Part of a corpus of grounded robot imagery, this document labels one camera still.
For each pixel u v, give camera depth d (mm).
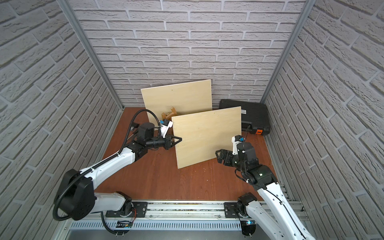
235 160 609
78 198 405
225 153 640
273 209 448
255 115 1137
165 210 755
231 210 737
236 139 648
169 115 851
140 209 736
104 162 492
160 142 691
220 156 644
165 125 709
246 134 1043
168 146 696
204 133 808
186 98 971
